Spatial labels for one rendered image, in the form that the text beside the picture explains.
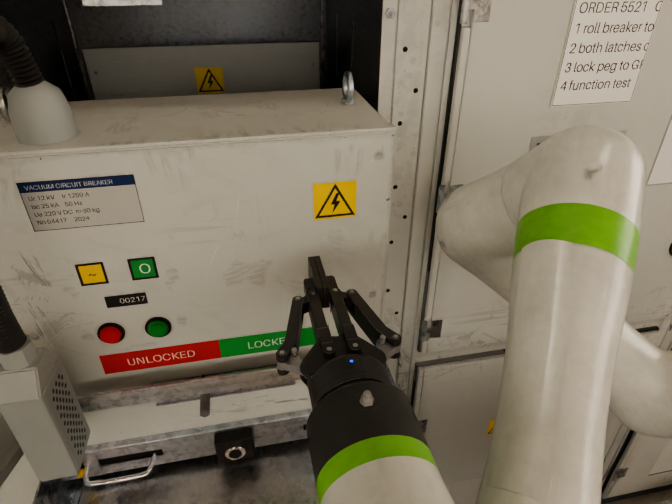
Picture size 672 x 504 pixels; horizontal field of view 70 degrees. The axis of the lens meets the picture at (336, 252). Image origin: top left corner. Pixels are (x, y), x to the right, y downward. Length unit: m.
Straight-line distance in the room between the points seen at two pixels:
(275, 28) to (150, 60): 0.37
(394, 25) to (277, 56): 0.64
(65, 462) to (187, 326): 0.22
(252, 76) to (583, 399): 1.13
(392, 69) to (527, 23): 0.21
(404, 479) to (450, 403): 0.87
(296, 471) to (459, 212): 0.50
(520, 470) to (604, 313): 0.16
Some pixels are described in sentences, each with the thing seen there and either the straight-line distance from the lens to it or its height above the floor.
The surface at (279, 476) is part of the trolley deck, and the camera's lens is 0.86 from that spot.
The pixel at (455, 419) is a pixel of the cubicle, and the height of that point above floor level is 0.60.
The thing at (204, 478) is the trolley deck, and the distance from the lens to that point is 0.88.
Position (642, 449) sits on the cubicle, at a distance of 1.80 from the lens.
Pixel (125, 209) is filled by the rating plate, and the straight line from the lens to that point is 0.60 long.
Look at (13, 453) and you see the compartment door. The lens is 1.05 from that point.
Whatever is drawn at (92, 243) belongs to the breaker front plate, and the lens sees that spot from 0.63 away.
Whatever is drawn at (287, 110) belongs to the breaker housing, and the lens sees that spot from 0.67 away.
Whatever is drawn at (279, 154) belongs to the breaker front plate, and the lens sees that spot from 0.57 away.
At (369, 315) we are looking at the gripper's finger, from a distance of 0.51.
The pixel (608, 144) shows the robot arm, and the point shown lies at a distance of 0.57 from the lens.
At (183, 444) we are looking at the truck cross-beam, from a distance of 0.85.
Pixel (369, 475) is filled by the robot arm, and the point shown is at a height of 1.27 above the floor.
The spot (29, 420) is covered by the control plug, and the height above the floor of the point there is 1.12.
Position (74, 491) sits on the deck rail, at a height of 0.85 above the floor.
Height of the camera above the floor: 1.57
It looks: 32 degrees down
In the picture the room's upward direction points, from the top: straight up
